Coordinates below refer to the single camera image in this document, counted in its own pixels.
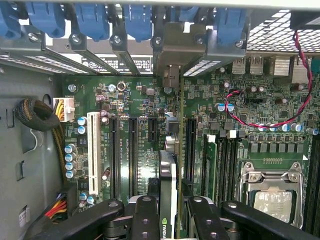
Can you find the black open PC case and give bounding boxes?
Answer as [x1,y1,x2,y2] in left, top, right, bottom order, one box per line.
[0,0,320,240]

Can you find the blue slot retention clip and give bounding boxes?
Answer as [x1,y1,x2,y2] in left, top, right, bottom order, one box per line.
[177,6,199,28]
[123,4,154,43]
[25,2,66,38]
[0,2,22,40]
[215,8,248,46]
[74,3,110,42]

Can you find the metal CPU socket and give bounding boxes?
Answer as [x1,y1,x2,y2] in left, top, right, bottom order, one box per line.
[238,161,305,230]

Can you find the green Dell motherboard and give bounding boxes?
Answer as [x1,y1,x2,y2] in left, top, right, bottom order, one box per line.
[53,56,320,240]

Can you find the short black expansion slot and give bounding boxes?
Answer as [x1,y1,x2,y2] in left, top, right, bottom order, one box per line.
[147,117,158,143]

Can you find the CPU with thermal paste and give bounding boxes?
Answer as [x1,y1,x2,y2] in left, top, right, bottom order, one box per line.
[253,191,293,225]

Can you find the black expansion slot blue latch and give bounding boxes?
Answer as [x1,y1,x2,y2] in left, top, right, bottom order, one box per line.
[127,116,139,198]

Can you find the white power connector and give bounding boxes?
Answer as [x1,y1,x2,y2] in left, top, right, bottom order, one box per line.
[52,97,75,123]

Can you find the red black switch wire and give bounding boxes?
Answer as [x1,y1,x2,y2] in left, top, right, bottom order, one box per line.
[224,31,313,128]

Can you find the white PCI expansion slot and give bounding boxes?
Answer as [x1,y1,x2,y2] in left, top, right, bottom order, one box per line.
[86,111,101,196]

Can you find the long black expansion slot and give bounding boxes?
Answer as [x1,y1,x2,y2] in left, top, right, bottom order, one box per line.
[185,117,198,186]
[109,116,121,201]

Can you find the black connector coloured wires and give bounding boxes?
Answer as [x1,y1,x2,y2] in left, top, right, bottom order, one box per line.
[44,184,78,222]

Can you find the black sleeved power cable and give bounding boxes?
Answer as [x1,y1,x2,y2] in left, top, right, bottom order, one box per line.
[14,97,67,186]

